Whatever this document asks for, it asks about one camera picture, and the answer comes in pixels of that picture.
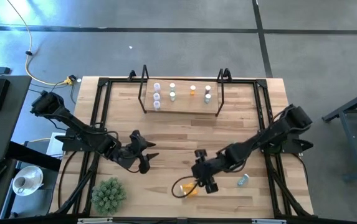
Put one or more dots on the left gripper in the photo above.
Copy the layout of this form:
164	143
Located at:
133	154

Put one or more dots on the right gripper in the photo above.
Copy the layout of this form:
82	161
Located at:
207	171

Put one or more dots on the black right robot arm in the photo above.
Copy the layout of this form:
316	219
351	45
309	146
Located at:
268	135

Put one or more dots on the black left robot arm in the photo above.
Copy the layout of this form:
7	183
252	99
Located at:
72	123

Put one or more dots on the grey side shelf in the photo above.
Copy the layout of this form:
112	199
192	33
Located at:
38	202

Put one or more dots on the green potted plant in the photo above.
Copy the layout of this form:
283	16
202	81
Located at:
108	196

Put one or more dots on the white paper box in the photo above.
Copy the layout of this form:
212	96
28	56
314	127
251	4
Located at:
55	144

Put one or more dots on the white cup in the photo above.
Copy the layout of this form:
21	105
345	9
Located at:
20	183

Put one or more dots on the black side desk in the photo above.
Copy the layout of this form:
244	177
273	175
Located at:
13	124

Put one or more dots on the grey metal cart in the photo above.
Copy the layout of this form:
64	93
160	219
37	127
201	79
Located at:
350	141

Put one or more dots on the wooden shelf black metal frame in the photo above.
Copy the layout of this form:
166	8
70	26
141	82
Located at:
184	104

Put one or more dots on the silver metal bracket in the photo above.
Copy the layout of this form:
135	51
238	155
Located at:
94	221
268	221

